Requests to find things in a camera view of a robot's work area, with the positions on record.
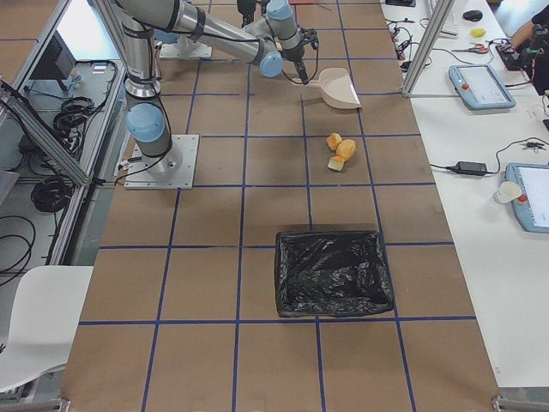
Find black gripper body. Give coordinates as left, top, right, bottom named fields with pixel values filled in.
left=287, top=49, right=306, bottom=76
left=237, top=0, right=257, bottom=27

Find beige plastic dustpan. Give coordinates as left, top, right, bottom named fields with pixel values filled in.
left=305, top=68, right=362, bottom=109

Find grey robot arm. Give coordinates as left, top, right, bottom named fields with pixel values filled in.
left=134, top=1, right=264, bottom=61
left=116, top=1, right=318, bottom=171

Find black bag lined bin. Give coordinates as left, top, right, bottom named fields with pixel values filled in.
left=274, top=230, right=394, bottom=318

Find bread piece near brush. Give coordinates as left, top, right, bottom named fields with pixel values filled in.
left=326, top=133, right=342, bottom=152

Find round bread roll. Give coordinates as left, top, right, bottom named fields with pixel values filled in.
left=336, top=139, right=357, bottom=161

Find bread piece far side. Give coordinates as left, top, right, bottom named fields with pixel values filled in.
left=328, top=155, right=347, bottom=172

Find upper blue teach pendant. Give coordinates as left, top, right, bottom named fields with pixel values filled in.
left=448, top=64, right=516, bottom=111

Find blue teach pendant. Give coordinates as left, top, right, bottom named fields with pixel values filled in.
left=448, top=64, right=516, bottom=111
left=505, top=162, right=548, bottom=233

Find yellow sponge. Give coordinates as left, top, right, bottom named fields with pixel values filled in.
left=470, top=28, right=486, bottom=39

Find black computer mouse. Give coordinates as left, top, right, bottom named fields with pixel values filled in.
left=462, top=9, right=484, bottom=22

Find black power adapter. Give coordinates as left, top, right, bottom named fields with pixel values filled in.
left=455, top=161, right=488, bottom=176

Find black control box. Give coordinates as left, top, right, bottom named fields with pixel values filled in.
left=30, top=31, right=76, bottom=92

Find white paper cup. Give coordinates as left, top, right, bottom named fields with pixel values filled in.
left=492, top=180, right=522, bottom=204

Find person in dark clothes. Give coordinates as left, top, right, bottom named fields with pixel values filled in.
left=510, top=5, right=548, bottom=95

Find lower blue teach pendant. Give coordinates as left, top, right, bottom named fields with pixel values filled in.
left=505, top=162, right=548, bottom=233

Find white chair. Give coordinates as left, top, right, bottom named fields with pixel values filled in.
left=1, top=265, right=94, bottom=392

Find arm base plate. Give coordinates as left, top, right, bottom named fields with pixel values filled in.
left=124, top=135, right=200, bottom=190
left=160, top=35, right=212, bottom=60

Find aluminium frame post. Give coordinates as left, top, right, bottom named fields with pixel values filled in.
left=401, top=0, right=455, bottom=98

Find red handled scissors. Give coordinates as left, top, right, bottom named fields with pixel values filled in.
left=451, top=43, right=489, bottom=55

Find aluminium side rail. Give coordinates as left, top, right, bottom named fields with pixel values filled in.
left=1, top=80, right=92, bottom=186

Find black cable coil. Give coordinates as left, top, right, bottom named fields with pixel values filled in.
left=30, top=178, right=72, bottom=215

